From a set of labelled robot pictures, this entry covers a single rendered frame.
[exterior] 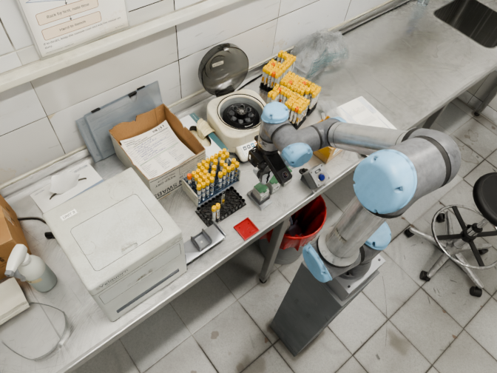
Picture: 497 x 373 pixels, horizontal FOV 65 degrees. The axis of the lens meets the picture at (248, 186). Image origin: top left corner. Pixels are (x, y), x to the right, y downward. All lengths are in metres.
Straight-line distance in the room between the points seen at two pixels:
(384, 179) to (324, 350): 1.60
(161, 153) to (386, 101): 1.09
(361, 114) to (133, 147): 1.01
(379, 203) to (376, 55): 1.55
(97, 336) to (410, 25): 2.22
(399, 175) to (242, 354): 1.61
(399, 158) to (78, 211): 0.84
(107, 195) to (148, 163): 0.38
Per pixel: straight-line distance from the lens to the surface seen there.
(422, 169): 0.80
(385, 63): 2.25
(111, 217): 1.15
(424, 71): 2.30
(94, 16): 1.35
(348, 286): 1.34
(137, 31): 1.42
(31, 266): 1.31
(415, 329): 2.48
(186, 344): 2.20
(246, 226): 1.45
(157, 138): 1.60
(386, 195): 0.78
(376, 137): 1.00
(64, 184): 1.53
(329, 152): 1.61
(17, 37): 1.31
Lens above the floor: 2.15
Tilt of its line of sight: 56 degrees down
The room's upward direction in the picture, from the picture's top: 9 degrees clockwise
